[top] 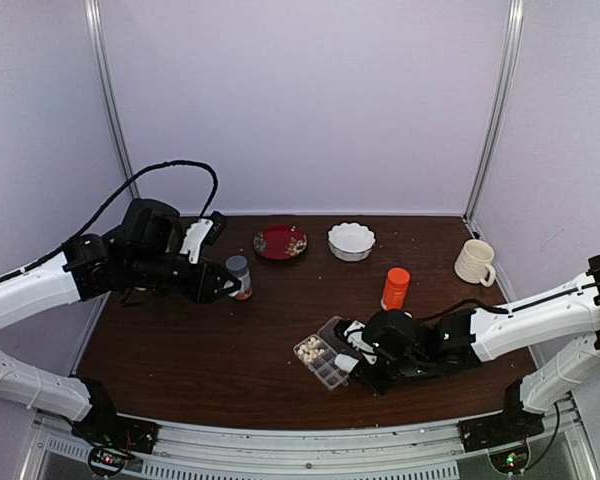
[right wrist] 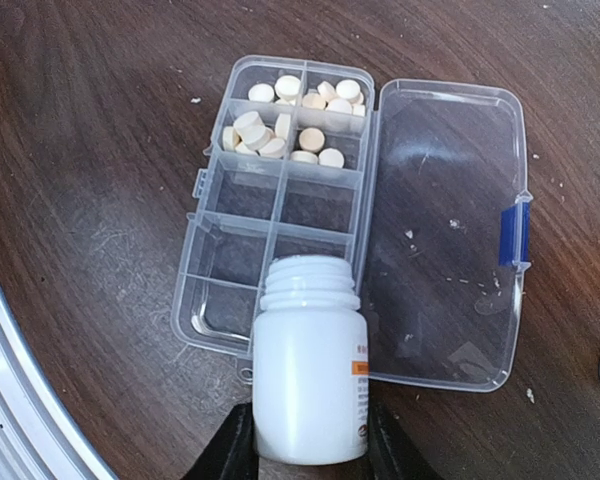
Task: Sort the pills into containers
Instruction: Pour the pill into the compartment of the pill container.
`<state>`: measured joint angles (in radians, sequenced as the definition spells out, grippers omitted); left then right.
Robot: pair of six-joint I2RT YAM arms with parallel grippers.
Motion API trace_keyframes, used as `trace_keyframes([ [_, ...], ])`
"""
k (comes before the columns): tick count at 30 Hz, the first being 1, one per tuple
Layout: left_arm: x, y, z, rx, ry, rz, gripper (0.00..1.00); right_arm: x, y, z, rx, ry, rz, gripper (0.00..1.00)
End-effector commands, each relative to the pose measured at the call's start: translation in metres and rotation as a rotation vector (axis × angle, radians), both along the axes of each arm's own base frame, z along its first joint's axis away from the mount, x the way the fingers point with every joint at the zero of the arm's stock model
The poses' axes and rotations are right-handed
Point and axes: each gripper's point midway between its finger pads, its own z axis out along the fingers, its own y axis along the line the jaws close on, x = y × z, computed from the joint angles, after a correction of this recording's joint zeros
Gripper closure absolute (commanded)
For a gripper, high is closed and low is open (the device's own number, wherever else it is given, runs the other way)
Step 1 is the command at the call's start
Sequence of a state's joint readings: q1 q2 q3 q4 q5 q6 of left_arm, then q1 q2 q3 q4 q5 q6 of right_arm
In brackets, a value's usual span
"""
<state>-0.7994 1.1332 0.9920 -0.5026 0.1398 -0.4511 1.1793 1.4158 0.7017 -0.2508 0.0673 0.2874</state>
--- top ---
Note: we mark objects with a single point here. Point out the orange pill bottle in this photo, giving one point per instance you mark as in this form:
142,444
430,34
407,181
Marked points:
396,286

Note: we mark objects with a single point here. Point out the white scalloped dish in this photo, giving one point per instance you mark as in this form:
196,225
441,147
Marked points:
351,242

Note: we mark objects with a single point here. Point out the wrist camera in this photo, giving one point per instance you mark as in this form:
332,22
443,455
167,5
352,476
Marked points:
349,332
203,232

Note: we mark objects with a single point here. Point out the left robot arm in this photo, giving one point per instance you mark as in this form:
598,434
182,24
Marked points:
148,250

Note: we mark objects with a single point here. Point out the red floral plate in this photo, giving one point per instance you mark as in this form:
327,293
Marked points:
280,242

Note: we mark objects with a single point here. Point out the grey capped supplement bottle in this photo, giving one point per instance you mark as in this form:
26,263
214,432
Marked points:
238,266

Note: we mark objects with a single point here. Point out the aluminium frame post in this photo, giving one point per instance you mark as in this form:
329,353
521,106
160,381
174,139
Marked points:
96,33
509,59

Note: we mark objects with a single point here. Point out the front aluminium rail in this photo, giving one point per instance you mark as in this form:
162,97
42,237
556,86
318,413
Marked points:
432,450

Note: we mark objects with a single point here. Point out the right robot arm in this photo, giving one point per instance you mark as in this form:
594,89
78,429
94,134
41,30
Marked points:
396,346

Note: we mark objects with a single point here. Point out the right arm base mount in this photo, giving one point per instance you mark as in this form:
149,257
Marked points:
500,432

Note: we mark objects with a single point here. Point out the right aluminium frame post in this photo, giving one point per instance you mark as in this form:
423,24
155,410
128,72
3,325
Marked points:
509,59

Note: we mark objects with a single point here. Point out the clear plastic pill organizer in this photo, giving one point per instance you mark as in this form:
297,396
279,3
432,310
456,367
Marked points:
318,352

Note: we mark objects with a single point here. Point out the white cup at right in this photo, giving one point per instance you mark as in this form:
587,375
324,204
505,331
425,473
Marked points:
474,264

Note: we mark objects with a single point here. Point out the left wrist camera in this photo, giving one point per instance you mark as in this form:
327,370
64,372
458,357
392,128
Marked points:
203,232

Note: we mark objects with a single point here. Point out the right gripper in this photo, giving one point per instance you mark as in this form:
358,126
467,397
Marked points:
379,385

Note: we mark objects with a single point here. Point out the left aluminium frame post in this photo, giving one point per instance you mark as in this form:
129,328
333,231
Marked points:
96,33

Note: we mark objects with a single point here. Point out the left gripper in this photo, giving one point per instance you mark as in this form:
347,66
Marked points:
202,288

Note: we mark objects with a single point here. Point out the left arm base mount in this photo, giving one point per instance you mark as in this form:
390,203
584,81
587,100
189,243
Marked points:
115,440

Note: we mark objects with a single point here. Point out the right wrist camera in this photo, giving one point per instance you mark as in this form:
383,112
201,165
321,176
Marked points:
349,332

